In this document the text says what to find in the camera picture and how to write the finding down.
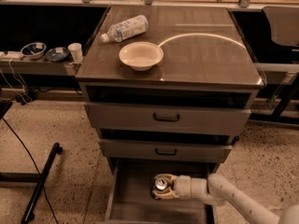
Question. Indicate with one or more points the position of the grey side shelf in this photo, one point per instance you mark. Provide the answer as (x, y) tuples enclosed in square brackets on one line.
[(39, 67)]

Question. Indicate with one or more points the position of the top grey drawer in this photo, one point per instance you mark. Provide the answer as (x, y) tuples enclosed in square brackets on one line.
[(167, 118)]

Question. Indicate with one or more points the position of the dark chair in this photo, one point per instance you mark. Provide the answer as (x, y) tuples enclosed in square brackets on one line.
[(284, 25)]

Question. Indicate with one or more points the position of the middle grey drawer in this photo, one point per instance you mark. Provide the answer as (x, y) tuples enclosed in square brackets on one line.
[(145, 150)]

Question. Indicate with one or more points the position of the white ceramic bowl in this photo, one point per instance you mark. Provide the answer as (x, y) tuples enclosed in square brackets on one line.
[(141, 56)]

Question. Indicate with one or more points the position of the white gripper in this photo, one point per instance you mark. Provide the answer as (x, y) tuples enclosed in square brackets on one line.
[(183, 184)]

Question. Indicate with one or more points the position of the grey drawer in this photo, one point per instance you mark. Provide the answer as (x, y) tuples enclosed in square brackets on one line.
[(167, 118), (145, 150)]

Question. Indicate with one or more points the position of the wooden drawer cabinet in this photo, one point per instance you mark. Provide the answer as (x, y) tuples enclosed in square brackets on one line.
[(205, 64)]

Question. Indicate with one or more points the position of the white power strip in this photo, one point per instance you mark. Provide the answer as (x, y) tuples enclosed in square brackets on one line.
[(15, 55)]

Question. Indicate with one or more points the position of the blue pepsi can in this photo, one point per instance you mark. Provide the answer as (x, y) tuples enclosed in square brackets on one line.
[(159, 187)]

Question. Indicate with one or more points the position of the open bottom drawer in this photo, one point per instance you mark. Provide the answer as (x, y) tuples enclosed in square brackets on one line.
[(130, 201)]

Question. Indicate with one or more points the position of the dark blue bowl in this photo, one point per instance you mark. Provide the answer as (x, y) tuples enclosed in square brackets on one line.
[(57, 54)]

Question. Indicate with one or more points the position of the black stand leg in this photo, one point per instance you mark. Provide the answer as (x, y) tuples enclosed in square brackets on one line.
[(28, 215)]

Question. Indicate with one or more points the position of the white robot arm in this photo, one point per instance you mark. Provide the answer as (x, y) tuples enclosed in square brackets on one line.
[(216, 190)]

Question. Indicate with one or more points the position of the clear plastic water bottle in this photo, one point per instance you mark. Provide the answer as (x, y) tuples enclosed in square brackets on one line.
[(123, 30)]

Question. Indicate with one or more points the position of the silver bowl with items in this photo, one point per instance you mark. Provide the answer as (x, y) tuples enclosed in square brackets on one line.
[(34, 51)]

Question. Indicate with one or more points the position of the white paper cup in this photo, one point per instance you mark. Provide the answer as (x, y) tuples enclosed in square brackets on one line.
[(76, 52)]

